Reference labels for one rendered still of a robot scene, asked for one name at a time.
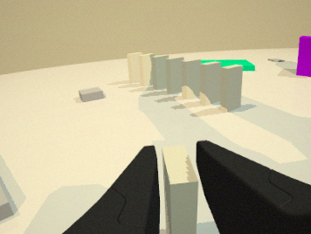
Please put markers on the green flat rectangular block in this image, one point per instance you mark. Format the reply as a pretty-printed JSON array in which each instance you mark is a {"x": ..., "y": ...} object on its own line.
[{"x": 227, "y": 62}]

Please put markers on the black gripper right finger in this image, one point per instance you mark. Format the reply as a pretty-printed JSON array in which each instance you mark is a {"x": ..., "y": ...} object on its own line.
[{"x": 246, "y": 197}]

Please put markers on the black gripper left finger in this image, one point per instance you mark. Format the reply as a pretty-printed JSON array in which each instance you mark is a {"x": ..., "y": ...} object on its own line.
[{"x": 131, "y": 205}]

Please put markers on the purple block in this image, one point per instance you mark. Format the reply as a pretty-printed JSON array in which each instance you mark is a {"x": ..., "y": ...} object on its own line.
[{"x": 304, "y": 56}]

